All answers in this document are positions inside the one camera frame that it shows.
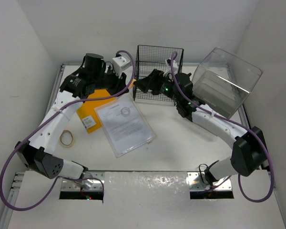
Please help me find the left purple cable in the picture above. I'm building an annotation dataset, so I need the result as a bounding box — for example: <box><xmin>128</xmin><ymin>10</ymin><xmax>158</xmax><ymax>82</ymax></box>
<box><xmin>0</xmin><ymin>50</ymin><xmax>135</xmax><ymax>211</ymax></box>

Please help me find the black wire mesh basket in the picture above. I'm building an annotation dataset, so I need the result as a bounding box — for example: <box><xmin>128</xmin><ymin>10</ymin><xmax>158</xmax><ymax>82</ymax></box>
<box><xmin>132</xmin><ymin>44</ymin><xmax>184</xmax><ymax>106</ymax></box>

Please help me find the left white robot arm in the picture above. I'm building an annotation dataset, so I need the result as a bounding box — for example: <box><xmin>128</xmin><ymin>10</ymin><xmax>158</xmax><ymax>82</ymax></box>
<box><xmin>16</xmin><ymin>53</ymin><xmax>132</xmax><ymax>179</ymax></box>

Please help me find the aluminium table frame rail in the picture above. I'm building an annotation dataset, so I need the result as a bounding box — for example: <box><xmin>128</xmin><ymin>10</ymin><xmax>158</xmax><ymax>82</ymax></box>
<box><xmin>0</xmin><ymin>63</ymin><xmax>66</xmax><ymax>229</ymax></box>

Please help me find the orange pastel highlighter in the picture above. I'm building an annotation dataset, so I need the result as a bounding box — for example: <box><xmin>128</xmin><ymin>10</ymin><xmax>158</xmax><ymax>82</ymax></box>
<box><xmin>128</xmin><ymin>80</ymin><xmax>136</xmax><ymax>89</ymax></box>

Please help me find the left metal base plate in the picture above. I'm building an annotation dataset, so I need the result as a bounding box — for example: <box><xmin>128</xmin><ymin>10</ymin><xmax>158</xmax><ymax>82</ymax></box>
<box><xmin>61</xmin><ymin>170</ymin><xmax>105</xmax><ymax>192</ymax></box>

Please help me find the orange plastic folder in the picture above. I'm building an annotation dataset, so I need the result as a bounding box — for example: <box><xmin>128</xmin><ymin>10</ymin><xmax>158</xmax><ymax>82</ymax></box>
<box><xmin>77</xmin><ymin>98</ymin><xmax>115</xmax><ymax>134</ymax></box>

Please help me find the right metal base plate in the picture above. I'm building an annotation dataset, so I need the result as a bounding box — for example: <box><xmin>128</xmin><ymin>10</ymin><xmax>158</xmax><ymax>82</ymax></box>
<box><xmin>186</xmin><ymin>171</ymin><xmax>233</xmax><ymax>192</ymax></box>

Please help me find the beige masking tape roll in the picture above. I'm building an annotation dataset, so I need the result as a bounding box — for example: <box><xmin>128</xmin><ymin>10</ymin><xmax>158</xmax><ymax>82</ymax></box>
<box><xmin>59</xmin><ymin>130</ymin><xmax>75</xmax><ymax>148</ymax></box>

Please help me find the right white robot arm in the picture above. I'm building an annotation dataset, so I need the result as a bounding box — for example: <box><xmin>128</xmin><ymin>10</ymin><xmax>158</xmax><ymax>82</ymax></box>
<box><xmin>134</xmin><ymin>69</ymin><xmax>266</xmax><ymax>185</ymax></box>

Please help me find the metal base plate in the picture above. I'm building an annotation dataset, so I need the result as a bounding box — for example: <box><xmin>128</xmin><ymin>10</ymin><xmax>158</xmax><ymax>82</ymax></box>
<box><xmin>186</xmin><ymin>171</ymin><xmax>233</xmax><ymax>192</ymax></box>
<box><xmin>61</xmin><ymin>170</ymin><xmax>105</xmax><ymax>192</ymax></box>

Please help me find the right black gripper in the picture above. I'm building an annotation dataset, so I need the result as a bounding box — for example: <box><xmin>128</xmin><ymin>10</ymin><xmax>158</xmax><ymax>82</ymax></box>
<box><xmin>133</xmin><ymin>69</ymin><xmax>181</xmax><ymax>103</ymax></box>

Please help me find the clear plastic drawer organizer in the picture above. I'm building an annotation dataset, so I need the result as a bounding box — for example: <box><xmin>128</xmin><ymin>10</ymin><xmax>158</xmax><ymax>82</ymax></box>
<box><xmin>192</xmin><ymin>48</ymin><xmax>263</xmax><ymax>119</ymax></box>

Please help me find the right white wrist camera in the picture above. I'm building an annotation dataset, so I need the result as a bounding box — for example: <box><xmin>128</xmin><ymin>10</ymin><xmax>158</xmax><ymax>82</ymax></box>
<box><xmin>164</xmin><ymin>58</ymin><xmax>179</xmax><ymax>75</ymax></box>

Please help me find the clear document sleeve with paper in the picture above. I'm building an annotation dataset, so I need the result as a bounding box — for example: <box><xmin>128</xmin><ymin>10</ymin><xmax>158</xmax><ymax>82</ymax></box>
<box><xmin>95</xmin><ymin>94</ymin><xmax>156</xmax><ymax>157</ymax></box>

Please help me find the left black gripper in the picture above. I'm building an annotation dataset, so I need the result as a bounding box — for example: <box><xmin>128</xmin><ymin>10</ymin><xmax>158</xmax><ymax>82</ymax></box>
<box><xmin>92</xmin><ymin>65</ymin><xmax>128</xmax><ymax>97</ymax></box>

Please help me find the purple cable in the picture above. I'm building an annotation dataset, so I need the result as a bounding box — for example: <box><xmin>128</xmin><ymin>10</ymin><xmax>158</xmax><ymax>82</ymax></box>
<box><xmin>0</xmin><ymin>50</ymin><xmax>135</xmax><ymax>211</ymax></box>
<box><xmin>170</xmin><ymin>51</ymin><xmax>275</xmax><ymax>203</ymax></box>

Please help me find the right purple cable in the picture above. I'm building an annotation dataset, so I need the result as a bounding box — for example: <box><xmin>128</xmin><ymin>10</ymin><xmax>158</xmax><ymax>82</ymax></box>
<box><xmin>170</xmin><ymin>51</ymin><xmax>275</xmax><ymax>203</ymax></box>

